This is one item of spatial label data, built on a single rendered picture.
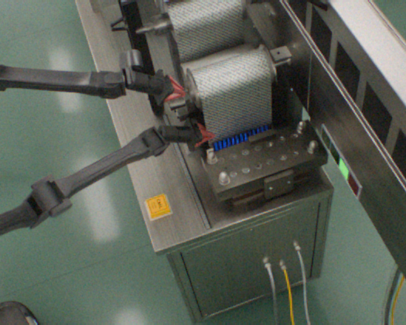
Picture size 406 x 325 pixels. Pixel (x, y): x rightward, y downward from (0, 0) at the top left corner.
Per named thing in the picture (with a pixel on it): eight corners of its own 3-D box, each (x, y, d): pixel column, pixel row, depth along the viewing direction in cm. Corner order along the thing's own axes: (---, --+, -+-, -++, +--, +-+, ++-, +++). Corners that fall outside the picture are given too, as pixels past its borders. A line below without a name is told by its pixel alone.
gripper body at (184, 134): (195, 152, 188) (175, 152, 184) (185, 130, 194) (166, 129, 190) (202, 139, 184) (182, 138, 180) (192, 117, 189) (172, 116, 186)
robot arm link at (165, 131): (162, 137, 179) (159, 121, 181) (155, 147, 184) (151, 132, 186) (182, 137, 182) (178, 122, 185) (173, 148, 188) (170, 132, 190)
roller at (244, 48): (182, 80, 202) (178, 56, 192) (249, 59, 204) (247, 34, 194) (192, 104, 195) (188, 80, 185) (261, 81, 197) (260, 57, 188)
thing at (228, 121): (209, 145, 197) (203, 112, 182) (271, 124, 199) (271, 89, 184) (209, 146, 196) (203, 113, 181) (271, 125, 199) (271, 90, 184)
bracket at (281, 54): (269, 53, 183) (268, 49, 181) (285, 49, 183) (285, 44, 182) (274, 64, 180) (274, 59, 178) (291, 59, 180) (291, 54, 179)
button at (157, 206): (146, 203, 200) (145, 200, 198) (165, 196, 200) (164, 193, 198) (151, 219, 196) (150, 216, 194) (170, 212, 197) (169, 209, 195)
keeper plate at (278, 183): (264, 195, 195) (263, 178, 186) (291, 186, 196) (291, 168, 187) (267, 200, 194) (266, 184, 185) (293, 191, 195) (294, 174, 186)
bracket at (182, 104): (182, 146, 212) (169, 93, 187) (199, 141, 213) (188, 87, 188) (186, 156, 209) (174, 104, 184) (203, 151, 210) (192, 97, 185)
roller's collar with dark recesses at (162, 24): (152, 28, 192) (148, 13, 186) (168, 22, 192) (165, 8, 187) (157, 39, 188) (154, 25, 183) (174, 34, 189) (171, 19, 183)
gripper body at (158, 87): (162, 107, 173) (142, 102, 168) (153, 83, 178) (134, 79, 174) (173, 92, 169) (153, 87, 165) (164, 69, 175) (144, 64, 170)
